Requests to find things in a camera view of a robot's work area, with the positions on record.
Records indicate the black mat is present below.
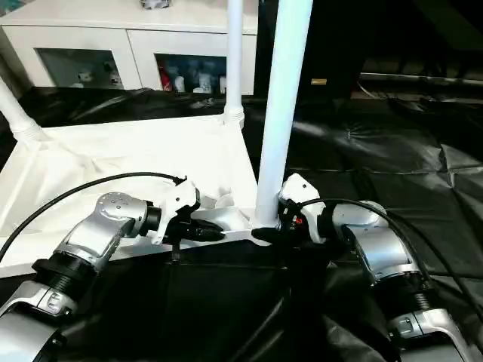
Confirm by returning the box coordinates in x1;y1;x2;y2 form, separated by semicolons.
0;87;483;362

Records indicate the white glass-door cabinet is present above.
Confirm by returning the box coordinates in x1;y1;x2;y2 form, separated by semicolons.
0;0;259;96

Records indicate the white plastic table top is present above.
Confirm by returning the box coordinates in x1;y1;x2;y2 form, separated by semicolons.
0;113;281;277

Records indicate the black metal rail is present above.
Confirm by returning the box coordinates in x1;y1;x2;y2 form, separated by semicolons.
361;72;483;87

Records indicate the white plastic table leg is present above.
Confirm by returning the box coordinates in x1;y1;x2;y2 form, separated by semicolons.
253;0;315;232
0;75;51;146
223;0;247;127

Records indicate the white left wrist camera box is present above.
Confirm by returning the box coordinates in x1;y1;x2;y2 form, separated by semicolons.
146;179;202;245

